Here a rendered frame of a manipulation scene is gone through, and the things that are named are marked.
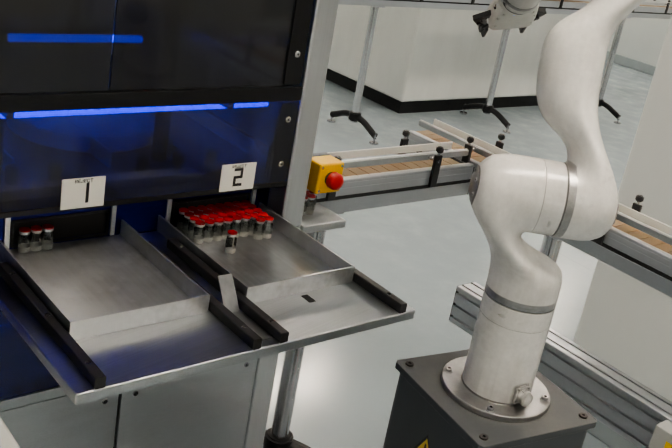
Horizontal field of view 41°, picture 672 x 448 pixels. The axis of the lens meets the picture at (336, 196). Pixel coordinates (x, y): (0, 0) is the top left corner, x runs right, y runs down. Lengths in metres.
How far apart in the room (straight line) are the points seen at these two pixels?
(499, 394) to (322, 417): 1.48
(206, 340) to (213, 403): 0.62
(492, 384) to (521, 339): 0.10
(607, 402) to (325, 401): 0.99
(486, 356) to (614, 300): 1.61
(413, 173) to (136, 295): 0.98
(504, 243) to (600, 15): 0.38
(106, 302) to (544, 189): 0.77
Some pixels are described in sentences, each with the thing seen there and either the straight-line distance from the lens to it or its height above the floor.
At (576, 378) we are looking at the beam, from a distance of 2.53.
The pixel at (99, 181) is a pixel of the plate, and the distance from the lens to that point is 1.74.
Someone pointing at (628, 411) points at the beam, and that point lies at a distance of 2.46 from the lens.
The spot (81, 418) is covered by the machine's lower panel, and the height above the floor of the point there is 0.51.
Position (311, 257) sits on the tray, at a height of 0.88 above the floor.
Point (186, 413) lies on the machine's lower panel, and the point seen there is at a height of 0.45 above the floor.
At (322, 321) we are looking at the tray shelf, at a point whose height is 0.88.
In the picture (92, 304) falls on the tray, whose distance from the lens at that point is 1.64.
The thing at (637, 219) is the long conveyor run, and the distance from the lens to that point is 2.41.
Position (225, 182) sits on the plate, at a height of 1.01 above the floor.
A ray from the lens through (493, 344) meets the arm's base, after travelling 1.54.
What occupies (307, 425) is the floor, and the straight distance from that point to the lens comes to 2.95.
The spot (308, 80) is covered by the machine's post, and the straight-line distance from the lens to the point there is 1.92.
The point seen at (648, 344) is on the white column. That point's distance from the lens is 3.09.
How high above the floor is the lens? 1.68
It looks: 21 degrees down
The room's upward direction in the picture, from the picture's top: 10 degrees clockwise
